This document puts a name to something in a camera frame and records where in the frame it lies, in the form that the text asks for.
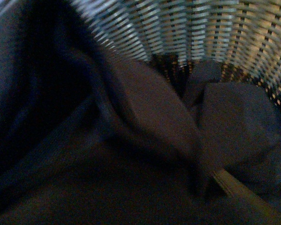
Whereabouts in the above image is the dark navy garment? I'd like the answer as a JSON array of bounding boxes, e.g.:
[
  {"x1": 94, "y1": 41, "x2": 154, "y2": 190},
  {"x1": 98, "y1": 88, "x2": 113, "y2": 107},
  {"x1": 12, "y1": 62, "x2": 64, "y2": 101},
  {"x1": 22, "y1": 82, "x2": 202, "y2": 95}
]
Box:
[{"x1": 0, "y1": 0, "x2": 281, "y2": 225}]

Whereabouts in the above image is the woven wicker laundry basket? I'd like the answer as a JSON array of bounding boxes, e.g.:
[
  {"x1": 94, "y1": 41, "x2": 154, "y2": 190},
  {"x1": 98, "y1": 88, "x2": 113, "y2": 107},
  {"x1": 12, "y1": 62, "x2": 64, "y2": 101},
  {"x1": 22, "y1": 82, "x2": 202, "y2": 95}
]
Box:
[{"x1": 71, "y1": 0, "x2": 281, "y2": 111}]

